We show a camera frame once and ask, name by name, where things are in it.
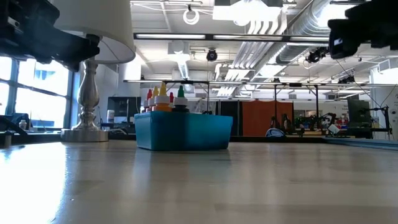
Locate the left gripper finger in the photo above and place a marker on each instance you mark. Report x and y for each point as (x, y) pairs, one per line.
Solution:
(71, 49)

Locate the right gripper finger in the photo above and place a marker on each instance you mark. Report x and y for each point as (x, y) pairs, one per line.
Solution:
(345, 40)

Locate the large yellow food coloring bottle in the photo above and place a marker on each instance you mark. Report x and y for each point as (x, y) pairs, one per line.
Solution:
(155, 91)

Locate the large orange food coloring bottle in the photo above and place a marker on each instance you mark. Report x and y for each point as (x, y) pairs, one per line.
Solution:
(162, 101)

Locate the teal plastic bin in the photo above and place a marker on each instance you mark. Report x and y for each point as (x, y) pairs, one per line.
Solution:
(183, 130)

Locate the white shade silver table lamp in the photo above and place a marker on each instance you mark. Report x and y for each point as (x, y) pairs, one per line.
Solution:
(109, 28)

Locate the large window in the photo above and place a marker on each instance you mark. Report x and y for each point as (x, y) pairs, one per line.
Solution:
(40, 81)

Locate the black monitor on stand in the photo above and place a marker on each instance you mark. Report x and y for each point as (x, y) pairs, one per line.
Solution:
(357, 112)

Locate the black computer monitor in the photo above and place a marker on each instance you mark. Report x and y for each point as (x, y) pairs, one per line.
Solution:
(124, 107)

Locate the background robot arms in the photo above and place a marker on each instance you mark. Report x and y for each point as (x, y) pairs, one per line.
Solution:
(314, 121)

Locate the small white box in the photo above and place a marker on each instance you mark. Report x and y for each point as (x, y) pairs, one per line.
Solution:
(333, 129)

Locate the small white bottle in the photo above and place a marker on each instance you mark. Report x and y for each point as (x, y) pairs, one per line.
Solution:
(22, 125)

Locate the long ceiling light bar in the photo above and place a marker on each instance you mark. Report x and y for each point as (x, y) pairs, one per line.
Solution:
(161, 36)

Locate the orange partition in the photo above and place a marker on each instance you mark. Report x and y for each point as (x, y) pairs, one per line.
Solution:
(264, 115)

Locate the blue white round object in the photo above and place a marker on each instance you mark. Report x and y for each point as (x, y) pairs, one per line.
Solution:
(275, 132)

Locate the black ceiling camera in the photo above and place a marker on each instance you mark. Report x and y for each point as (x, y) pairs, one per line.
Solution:
(317, 54)

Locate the silver ventilation duct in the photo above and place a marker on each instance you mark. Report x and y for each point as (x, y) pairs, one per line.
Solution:
(304, 21)

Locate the black workstation frame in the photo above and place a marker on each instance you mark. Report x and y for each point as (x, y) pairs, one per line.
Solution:
(275, 99)

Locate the black aluminium table frame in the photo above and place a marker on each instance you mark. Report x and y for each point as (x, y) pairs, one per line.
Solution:
(37, 137)

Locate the black overhead camera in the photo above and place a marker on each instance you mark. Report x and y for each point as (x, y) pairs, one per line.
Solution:
(212, 55)

